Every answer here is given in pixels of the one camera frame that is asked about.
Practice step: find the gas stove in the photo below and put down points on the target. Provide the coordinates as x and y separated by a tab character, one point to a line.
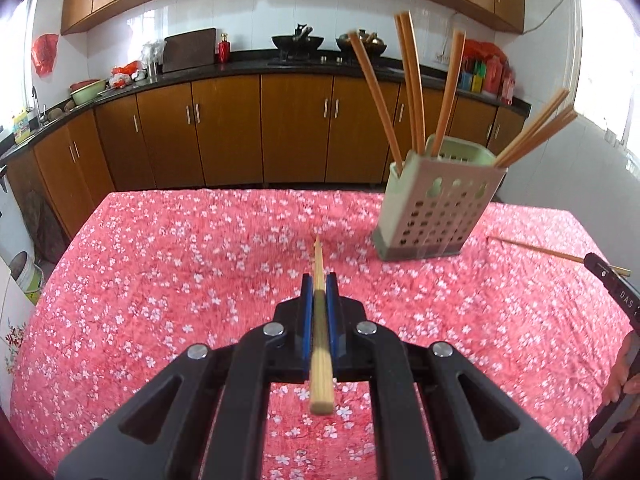
320	60

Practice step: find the red plastic bags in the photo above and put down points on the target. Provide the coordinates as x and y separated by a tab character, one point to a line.
492	65

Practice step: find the white and green bucket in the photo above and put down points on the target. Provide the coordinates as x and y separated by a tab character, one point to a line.
27	277

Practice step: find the green basin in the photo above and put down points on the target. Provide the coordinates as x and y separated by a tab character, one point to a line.
87	92

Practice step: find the bright window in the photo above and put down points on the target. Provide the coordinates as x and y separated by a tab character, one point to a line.
605	60

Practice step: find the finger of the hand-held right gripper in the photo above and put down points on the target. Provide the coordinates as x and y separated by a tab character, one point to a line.
617	287

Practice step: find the dark sack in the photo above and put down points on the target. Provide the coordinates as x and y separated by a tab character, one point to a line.
45	225

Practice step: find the perforated green chopstick holder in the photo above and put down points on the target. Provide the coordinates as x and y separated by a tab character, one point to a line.
392	200

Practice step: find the yellow dish soap bottle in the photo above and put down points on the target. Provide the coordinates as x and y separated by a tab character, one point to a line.
21	127

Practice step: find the metal faucet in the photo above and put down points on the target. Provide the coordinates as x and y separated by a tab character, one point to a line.
36	105

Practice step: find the red floral tablecloth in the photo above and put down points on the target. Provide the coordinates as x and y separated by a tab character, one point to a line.
150	285

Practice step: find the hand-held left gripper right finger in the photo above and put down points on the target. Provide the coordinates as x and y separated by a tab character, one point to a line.
332	320

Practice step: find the red bottle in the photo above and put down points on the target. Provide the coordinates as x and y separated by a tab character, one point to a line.
224	50

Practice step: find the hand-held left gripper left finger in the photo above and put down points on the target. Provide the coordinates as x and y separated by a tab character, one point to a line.
307	310

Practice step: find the black wok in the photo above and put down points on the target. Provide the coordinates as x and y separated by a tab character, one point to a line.
295	42

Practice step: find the steel cup with clear bag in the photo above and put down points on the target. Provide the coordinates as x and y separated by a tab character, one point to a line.
152	60

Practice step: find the red and white bags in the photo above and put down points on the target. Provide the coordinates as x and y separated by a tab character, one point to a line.
127	74

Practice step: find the hanging red plastic bag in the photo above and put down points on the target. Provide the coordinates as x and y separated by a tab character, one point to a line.
45	55

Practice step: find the person's right hand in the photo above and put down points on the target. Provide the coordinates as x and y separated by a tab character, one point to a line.
617	380

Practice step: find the white floral appliance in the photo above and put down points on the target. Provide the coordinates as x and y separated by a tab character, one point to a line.
12	320

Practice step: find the brown lower kitchen cabinets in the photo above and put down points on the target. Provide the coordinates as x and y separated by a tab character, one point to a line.
225	130

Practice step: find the colourful condiment boxes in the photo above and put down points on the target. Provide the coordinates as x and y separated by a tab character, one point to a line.
474	77

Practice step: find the lidded metal pan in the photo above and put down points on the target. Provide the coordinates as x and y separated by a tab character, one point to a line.
350	42

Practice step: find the dark cutting board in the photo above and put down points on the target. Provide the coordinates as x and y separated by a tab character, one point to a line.
189	50

